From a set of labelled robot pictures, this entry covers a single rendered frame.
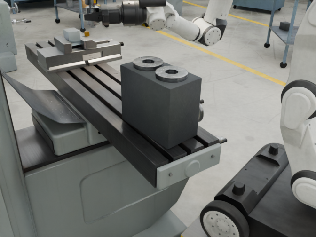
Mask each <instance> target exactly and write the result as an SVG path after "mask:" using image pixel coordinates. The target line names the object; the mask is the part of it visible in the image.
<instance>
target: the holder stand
mask: <svg viewBox="0 0 316 237"><path fill-rule="evenodd" d="M120 75H121V98H122V119H123V120H124V121H126V122H127V123H129V124H130V125H132V126H134V127H135V128H137V129H138V130H140V131H141V132H143V133H144V134H146V135H147V136H148V137H150V138H151V139H153V140H155V141H156V142H158V143H159V144H161V145H162V146H164V147H165V148H167V149H170V148H172V147H174V146H176V145H178V144H180V143H182V142H184V141H186V140H188V139H190V138H192V137H194V136H196V135H197V133H198V117H199V106H200V95H201V84H202V78H201V77H199V76H196V75H194V74H192V73H189V72H188V71H187V70H186V69H185V68H182V67H179V66H172V65H170V64H168V63H165V62H164V61H163V60H162V59H161V58H158V57H153V56H143V57H138V58H136V59H134V60H133V62H129V63H125V64H121V65H120Z"/></svg>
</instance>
